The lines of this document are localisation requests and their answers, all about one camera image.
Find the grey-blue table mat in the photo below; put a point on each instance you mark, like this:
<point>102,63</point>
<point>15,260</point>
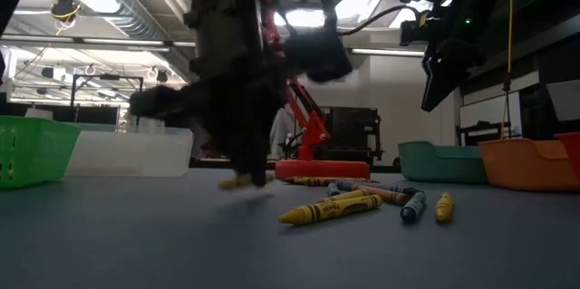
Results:
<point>136,243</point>

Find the blue crayon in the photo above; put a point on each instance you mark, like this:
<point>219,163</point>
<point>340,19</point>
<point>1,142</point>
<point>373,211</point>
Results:
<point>358,185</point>
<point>408,188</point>
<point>413,208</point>
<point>333,189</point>

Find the black equipment rack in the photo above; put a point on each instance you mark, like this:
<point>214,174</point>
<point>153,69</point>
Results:
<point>353,132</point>

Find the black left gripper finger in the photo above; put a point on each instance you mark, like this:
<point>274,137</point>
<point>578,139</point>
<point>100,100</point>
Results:
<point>238,144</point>
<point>263,148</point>

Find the orange plastic bin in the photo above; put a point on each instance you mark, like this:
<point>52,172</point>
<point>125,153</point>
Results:
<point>525,166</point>

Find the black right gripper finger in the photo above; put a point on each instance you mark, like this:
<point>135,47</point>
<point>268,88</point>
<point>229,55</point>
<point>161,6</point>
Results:
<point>437,83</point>
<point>469,55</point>

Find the clear plastic bin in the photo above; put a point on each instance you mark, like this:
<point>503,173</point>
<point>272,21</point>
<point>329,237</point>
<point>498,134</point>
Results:
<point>131,153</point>

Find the silver ventilation duct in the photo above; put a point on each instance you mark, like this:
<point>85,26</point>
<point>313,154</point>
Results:
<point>113,8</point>

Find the teal plastic bin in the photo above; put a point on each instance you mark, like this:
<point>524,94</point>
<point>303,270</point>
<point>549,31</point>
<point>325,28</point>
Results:
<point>435,164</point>

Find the red plastic basket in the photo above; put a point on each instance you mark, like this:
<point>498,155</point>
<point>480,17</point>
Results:
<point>571,146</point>

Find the red desk lamp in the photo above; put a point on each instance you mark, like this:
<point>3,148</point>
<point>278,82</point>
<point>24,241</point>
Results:
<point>317,169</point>

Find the green plastic basket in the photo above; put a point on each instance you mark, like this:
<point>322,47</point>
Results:
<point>36,153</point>

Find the brown crayon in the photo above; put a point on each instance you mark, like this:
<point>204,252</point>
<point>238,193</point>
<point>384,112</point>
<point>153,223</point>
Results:
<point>308,179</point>
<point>344,182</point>

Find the orange crayon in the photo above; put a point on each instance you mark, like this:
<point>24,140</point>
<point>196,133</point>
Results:
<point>387,195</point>

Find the black gantry frame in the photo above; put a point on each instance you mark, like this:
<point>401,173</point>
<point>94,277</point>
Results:
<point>106,77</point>

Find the white board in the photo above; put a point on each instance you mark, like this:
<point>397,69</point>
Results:
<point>489,110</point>

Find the ceiling light tube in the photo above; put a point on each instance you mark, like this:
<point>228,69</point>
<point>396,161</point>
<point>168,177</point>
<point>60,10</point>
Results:
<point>385,52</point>

